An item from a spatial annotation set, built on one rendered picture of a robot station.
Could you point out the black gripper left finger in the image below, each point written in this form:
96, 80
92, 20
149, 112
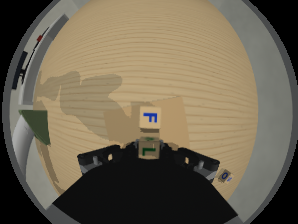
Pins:
98, 157

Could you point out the tan square mat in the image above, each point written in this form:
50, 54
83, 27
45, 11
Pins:
122, 124

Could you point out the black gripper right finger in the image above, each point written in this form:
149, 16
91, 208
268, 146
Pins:
202, 164

